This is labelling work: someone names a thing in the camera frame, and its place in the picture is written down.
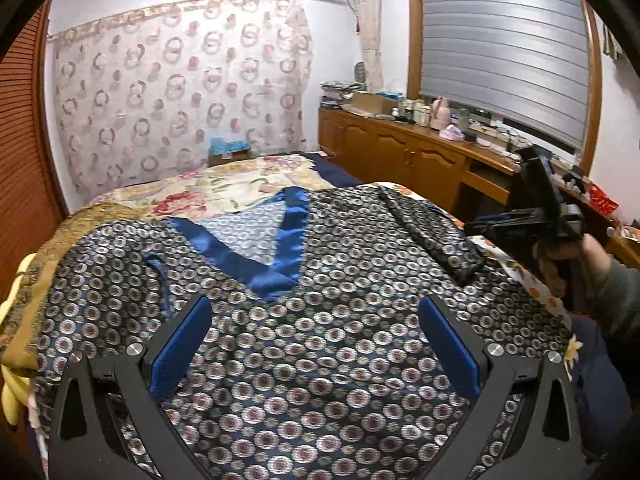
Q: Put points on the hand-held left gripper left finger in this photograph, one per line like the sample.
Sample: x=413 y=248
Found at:
x=175 y=360

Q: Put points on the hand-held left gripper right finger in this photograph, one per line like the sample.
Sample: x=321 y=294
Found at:
x=452 y=355

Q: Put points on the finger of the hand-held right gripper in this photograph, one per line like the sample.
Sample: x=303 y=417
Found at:
x=500 y=227

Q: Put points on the patterned pajama pants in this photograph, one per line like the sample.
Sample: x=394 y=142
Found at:
x=435 y=240

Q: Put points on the blue patterned satin pajama top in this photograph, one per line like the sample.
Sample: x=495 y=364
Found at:
x=325 y=335

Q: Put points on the person's right forearm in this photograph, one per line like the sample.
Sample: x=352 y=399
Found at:
x=620 y=295

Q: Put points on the person's right hand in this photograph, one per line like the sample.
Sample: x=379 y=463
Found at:
x=585 y=270

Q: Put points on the orange fruit print blanket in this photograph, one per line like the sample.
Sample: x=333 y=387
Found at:
x=525 y=280

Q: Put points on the red packet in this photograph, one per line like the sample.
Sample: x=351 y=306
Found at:
x=601 y=200

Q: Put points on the pink cloth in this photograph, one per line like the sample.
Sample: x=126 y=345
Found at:
x=452 y=133

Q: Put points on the pink kettle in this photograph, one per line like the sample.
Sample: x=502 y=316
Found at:
x=440 y=114

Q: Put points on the long wooden cabinet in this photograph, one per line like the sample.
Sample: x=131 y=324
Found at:
x=390 y=150

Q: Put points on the grey window blind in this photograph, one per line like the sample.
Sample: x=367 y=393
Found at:
x=500 y=50

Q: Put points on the group of small bottles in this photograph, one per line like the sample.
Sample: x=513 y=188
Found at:
x=416 y=112

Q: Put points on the gold brocade cloth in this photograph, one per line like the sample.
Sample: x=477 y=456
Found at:
x=30 y=320

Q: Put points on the person's dark blue clothing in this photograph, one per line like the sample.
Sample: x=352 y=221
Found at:
x=600 y=385

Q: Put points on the hanging fringed cloth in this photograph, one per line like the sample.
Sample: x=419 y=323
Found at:
x=612 y=42

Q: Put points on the yellow plush item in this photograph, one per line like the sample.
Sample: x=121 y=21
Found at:
x=12 y=400

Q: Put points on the navy bed sheet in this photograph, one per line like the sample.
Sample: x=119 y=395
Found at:
x=335 y=175

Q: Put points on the cardboard box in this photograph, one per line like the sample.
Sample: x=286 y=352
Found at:
x=372 y=104

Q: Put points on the floral quilt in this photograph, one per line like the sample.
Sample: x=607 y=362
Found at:
x=225 y=185

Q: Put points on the stack of folded cloths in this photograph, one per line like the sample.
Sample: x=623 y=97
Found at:
x=339 y=94

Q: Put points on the beige lace curtain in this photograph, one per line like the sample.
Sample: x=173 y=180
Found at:
x=372 y=50

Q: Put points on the box with blue cloth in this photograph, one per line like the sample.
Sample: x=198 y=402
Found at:
x=227 y=149

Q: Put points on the wooden window frame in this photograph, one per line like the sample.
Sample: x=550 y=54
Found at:
x=413 y=35

